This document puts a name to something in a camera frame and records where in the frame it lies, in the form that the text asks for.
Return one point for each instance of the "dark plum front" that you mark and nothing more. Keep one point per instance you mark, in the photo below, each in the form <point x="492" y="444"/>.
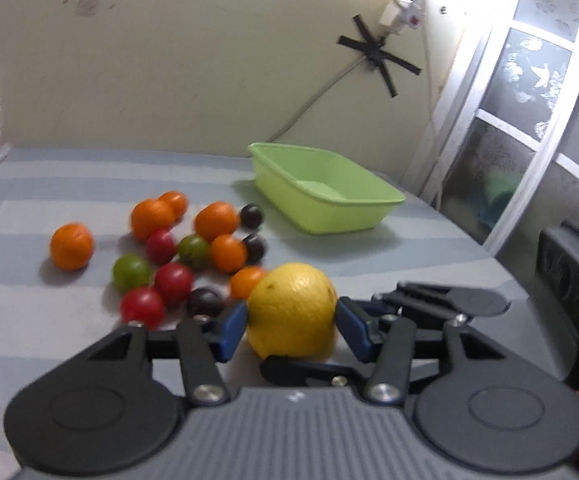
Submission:
<point x="204" y="301"/>

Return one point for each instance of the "large yellow citrus fruit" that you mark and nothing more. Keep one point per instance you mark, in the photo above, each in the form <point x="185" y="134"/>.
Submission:
<point x="291" y="312"/>

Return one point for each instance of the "small orange back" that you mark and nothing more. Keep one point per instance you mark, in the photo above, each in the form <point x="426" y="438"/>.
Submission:
<point x="178" y="203"/>

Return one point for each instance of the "dark plum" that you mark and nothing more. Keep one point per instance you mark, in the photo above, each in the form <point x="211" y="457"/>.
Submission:
<point x="256" y="248"/>
<point x="251" y="217"/>
<point x="204" y="301"/>

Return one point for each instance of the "red tomato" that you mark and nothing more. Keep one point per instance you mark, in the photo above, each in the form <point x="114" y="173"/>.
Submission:
<point x="144" y="305"/>
<point x="161" y="247"/>
<point x="174" y="281"/>

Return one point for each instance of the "green plastic basin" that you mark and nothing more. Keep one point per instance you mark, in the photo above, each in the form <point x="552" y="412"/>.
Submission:
<point x="322" y="192"/>

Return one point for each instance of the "green tomato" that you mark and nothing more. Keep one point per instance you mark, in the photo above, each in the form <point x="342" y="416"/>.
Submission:
<point x="131" y="271"/>
<point x="194" y="251"/>

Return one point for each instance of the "red tomato front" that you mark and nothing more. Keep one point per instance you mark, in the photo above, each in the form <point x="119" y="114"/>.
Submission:
<point x="144" y="305"/>

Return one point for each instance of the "white window frame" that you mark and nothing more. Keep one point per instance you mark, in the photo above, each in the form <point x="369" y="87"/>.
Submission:
<point x="501" y="157"/>

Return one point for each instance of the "striped blue white cloth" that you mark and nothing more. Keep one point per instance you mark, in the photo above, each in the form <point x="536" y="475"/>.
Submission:
<point x="47" y="314"/>

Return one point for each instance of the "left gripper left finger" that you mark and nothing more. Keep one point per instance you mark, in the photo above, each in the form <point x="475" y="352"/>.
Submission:
<point x="123" y="399"/>

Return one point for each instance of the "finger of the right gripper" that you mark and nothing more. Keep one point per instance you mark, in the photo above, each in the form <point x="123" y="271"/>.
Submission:
<point x="443" y="302"/>
<point x="319" y="372"/>

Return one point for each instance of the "dark plum back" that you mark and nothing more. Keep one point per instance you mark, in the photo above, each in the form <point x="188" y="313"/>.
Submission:
<point x="251" y="217"/>

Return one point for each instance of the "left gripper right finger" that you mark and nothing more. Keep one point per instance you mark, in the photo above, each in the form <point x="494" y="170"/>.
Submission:
<point x="474" y="401"/>

